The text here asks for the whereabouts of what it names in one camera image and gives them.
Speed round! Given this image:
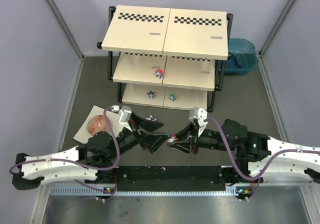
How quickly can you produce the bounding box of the light blue cable duct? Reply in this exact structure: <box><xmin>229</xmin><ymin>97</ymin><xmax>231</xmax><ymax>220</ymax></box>
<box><xmin>50</xmin><ymin>186</ymin><xmax>250</xmax><ymax>197</ymax></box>

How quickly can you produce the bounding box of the pink-hooded Doraemon figure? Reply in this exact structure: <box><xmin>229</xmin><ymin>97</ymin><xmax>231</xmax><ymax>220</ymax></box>
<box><xmin>155</xmin><ymin>69</ymin><xmax>164</xmax><ymax>79</ymax></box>

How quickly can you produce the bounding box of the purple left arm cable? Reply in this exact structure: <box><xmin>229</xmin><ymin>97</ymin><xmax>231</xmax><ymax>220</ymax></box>
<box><xmin>9</xmin><ymin>107</ymin><xmax>121</xmax><ymax>202</ymax></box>

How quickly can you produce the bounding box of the three-tier beige black shelf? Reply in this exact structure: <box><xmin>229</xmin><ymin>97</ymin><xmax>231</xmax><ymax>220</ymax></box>
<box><xmin>97</xmin><ymin>5</ymin><xmax>234</xmax><ymax>112</ymax></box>

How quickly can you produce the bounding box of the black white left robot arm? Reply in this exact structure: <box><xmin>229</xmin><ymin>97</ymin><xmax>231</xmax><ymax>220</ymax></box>
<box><xmin>9</xmin><ymin>109</ymin><xmax>171</xmax><ymax>190</ymax></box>

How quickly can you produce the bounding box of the grey-hooded Doraemon figure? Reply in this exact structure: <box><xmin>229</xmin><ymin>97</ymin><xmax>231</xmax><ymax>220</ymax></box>
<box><xmin>147</xmin><ymin>90</ymin><xmax>155</xmax><ymax>100</ymax></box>

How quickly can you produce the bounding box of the orange lion Doraemon figure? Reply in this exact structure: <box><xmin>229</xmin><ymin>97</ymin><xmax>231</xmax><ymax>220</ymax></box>
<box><xmin>167</xmin><ymin>135</ymin><xmax>178</xmax><ymax>143</ymax></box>

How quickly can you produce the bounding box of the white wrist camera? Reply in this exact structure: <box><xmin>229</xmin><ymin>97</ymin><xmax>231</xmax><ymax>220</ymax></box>
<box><xmin>111</xmin><ymin>105</ymin><xmax>132</xmax><ymax>132</ymax></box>
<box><xmin>188</xmin><ymin>107</ymin><xmax>208</xmax><ymax>137</ymax></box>

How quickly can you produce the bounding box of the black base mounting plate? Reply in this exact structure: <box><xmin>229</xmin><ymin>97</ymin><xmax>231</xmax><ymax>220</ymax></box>
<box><xmin>85</xmin><ymin>166</ymin><xmax>250</xmax><ymax>192</ymax></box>

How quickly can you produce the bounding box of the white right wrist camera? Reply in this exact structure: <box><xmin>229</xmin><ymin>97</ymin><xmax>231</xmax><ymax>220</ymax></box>
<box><xmin>188</xmin><ymin>107</ymin><xmax>208</xmax><ymax>137</ymax></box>

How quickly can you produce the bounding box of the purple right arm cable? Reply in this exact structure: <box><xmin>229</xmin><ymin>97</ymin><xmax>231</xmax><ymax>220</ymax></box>
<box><xmin>206</xmin><ymin>117</ymin><xmax>320</xmax><ymax>201</ymax></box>

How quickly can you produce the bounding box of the white square plate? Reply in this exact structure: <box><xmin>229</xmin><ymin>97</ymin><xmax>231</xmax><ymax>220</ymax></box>
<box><xmin>73</xmin><ymin>106</ymin><xmax>123</xmax><ymax>144</ymax></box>

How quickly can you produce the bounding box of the teal-hooded Doraemon figure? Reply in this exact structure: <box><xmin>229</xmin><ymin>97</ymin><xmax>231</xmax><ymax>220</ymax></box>
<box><xmin>169</xmin><ymin>93</ymin><xmax>176</xmax><ymax>102</ymax></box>

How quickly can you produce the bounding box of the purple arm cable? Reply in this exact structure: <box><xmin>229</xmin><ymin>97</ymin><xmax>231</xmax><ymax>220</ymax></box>
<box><xmin>9</xmin><ymin>107</ymin><xmax>121</xmax><ymax>202</ymax></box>
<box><xmin>206</xmin><ymin>117</ymin><xmax>320</xmax><ymax>201</ymax></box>

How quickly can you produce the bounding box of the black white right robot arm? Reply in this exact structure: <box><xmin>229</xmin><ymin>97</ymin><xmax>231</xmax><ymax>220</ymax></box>
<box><xmin>168</xmin><ymin>118</ymin><xmax>320</xmax><ymax>184</ymax></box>

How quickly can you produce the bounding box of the teal plastic basin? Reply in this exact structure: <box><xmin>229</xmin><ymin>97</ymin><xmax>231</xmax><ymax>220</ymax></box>
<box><xmin>224</xmin><ymin>38</ymin><xmax>259</xmax><ymax>75</ymax></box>

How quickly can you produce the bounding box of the red patterned bowl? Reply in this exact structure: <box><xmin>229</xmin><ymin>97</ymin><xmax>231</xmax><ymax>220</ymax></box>
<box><xmin>87</xmin><ymin>115</ymin><xmax>110</xmax><ymax>136</ymax></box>

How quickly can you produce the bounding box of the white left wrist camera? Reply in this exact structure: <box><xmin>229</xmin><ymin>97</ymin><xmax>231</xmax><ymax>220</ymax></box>
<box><xmin>111</xmin><ymin>105</ymin><xmax>132</xmax><ymax>132</ymax></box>

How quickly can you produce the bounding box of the purple white Doraemon figure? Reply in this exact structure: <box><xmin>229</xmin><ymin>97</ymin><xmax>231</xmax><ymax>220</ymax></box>
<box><xmin>146</xmin><ymin>115</ymin><xmax>157</xmax><ymax>122</ymax></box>

